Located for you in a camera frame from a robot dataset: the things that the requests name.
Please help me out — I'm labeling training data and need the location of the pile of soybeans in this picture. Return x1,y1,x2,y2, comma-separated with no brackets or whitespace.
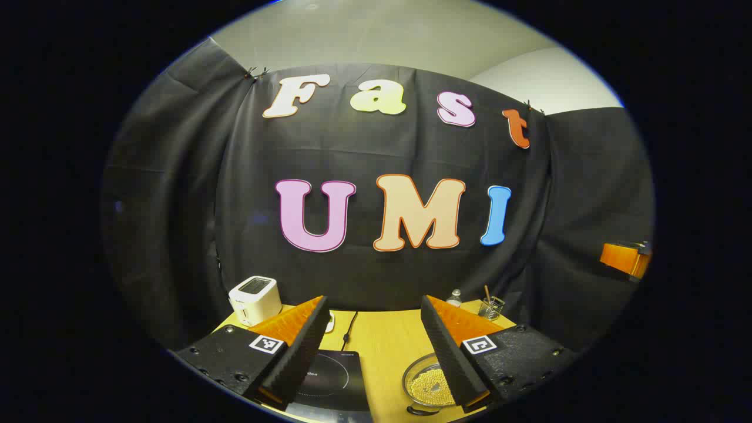
409,363,456,406

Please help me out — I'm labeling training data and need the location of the small wire basket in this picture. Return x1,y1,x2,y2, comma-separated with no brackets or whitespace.
478,297,506,322

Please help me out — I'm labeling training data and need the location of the white toaster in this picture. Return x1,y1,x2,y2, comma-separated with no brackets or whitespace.
228,276,283,327

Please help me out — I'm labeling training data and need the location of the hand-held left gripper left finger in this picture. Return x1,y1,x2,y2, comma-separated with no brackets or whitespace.
175,296,331,412

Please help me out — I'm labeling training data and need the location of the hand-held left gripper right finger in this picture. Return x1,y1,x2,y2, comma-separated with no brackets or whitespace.
420,295,579,414

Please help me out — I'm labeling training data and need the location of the black induction cooktop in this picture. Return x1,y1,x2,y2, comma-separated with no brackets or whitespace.
285,350,374,423

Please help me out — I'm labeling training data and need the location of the black power cable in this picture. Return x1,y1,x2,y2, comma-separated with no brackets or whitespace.
341,311,358,352

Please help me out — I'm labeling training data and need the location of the black backdrop cloth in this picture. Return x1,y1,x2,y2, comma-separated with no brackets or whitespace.
101,38,656,353

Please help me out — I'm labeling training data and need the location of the stainless steel pot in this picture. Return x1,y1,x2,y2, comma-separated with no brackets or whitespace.
402,352,465,417

